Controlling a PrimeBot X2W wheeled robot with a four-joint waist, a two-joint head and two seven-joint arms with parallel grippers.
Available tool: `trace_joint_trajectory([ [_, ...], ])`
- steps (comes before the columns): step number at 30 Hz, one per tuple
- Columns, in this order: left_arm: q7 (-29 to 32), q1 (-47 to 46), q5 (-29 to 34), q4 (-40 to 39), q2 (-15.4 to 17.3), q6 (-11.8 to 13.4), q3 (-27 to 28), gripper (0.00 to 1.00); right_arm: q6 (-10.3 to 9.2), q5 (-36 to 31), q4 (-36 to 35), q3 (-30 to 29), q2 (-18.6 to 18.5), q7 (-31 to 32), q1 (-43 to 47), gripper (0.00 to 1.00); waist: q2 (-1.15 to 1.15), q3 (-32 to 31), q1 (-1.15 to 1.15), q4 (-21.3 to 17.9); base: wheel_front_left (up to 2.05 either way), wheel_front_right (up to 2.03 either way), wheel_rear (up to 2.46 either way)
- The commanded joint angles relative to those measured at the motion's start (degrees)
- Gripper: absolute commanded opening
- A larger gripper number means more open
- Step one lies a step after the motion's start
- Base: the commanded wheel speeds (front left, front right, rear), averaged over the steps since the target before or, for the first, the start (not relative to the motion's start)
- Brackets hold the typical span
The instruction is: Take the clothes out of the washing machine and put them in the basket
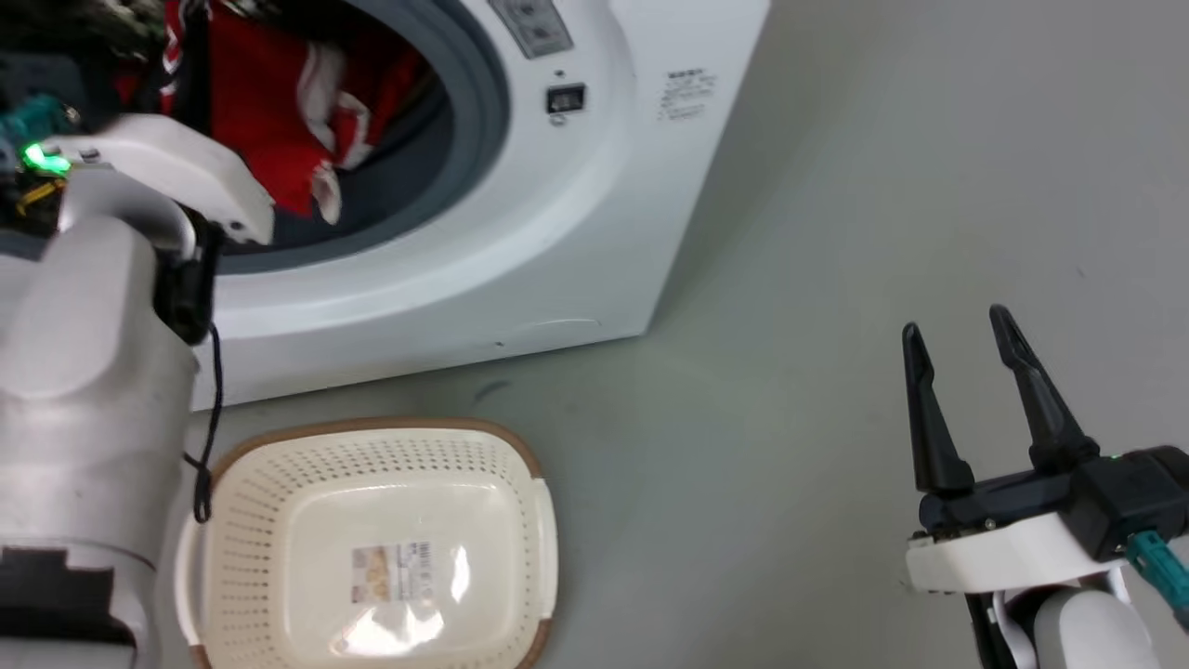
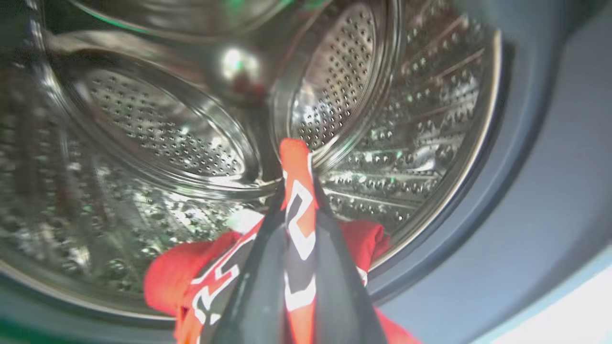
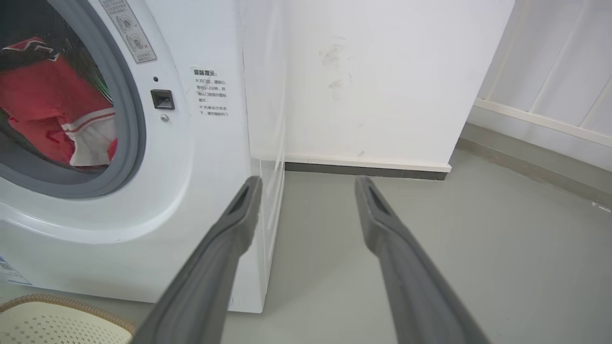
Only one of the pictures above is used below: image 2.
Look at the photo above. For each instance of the washing machine steel drum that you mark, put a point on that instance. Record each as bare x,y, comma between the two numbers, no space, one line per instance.
191,143

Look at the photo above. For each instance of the grey washing machine door gasket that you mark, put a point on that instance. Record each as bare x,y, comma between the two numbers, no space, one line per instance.
540,181

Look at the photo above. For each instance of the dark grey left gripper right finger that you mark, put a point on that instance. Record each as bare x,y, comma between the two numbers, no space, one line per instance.
342,291

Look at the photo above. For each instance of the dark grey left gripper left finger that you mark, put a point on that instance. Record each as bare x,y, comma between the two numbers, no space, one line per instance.
260,286

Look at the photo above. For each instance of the red patterned garment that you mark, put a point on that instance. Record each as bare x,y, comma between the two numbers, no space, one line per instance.
299,234

